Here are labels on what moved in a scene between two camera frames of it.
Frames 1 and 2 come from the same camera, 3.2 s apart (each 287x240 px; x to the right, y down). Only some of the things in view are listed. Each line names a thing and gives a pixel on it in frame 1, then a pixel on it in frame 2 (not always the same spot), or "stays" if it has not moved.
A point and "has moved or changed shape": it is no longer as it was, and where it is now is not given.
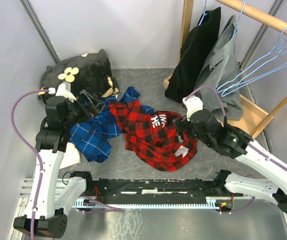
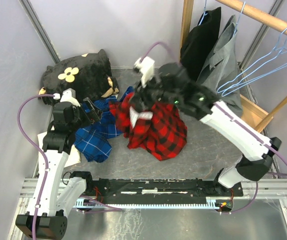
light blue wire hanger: [283, 57] stays
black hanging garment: [197, 47] stays
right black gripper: [181, 124] to [140, 98]
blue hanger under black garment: [204, 13] stays
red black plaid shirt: [151, 137] has moved or changed shape
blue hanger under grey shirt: [236, 29] stays
